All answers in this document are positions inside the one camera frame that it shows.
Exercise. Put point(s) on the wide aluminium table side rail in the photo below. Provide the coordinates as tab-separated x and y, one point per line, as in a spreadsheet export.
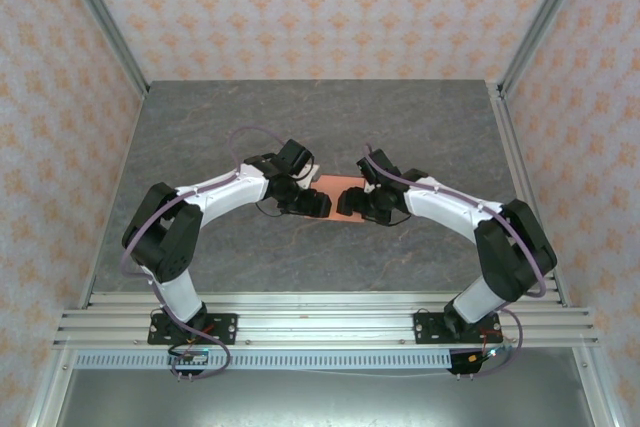
514	147

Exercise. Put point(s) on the aluminium mounting rail beam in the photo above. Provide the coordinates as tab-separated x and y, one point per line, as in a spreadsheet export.
325	329

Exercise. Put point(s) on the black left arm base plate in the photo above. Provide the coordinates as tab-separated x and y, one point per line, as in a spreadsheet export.
222	328

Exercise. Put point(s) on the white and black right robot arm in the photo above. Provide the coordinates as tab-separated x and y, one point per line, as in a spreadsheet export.
450	204

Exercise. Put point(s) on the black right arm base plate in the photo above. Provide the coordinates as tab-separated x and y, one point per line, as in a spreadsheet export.
427	327

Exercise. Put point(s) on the orange paper box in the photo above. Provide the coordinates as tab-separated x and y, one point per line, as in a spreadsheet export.
332	184

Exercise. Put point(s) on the aluminium frame post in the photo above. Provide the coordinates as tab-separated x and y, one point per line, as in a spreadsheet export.
100	22
545	22

